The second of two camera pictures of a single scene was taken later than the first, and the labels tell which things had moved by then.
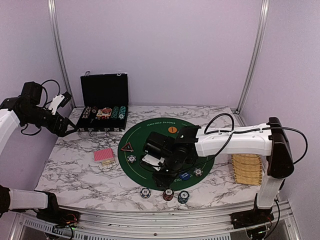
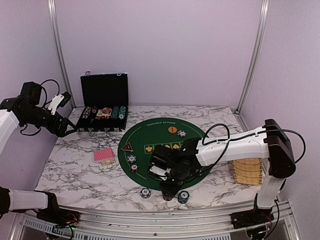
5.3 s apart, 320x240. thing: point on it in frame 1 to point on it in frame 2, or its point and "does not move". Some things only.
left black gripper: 60,131 does not move
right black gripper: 164,182 to 169,190
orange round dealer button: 172,129 does not move
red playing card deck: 106,156 does not move
